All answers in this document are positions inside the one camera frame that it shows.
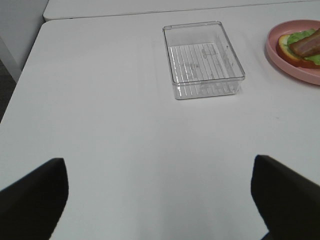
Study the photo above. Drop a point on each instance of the green lettuce leaf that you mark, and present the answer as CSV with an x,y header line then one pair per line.
x,y
295,37

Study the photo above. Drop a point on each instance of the left clear plastic tray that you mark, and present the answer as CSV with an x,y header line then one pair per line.
x,y
202,61

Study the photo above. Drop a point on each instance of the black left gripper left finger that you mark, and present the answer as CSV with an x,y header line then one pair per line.
x,y
31,207

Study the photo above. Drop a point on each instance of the bread slice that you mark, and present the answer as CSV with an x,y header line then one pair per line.
x,y
283,50

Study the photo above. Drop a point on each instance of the pink round plate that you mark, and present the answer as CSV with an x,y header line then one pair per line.
x,y
309,75

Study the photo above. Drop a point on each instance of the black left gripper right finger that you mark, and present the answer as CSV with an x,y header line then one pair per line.
x,y
288,203

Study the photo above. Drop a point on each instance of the bacon strip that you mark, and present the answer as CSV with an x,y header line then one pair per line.
x,y
317,33
306,47

